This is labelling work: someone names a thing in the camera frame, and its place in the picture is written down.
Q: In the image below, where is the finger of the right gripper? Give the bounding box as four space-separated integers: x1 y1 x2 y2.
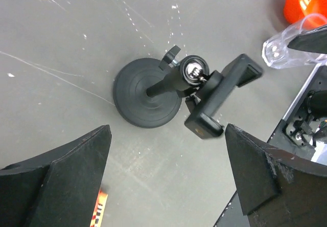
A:
287 25 327 54

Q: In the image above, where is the clear plastic cup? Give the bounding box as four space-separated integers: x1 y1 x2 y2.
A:
262 13 326 69

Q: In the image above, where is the patterned orange red cloth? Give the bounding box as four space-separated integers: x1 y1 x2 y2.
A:
90 190 108 227

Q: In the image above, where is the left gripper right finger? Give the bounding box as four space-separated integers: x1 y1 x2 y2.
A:
225 124 326 226

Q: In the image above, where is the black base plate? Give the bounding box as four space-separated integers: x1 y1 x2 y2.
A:
215 65 326 226

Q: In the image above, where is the orange bowl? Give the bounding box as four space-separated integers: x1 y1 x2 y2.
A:
283 0 326 28

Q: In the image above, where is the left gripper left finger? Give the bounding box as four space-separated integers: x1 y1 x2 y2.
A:
1 125 112 226

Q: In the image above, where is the black phone stand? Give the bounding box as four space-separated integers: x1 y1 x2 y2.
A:
112 46 263 140

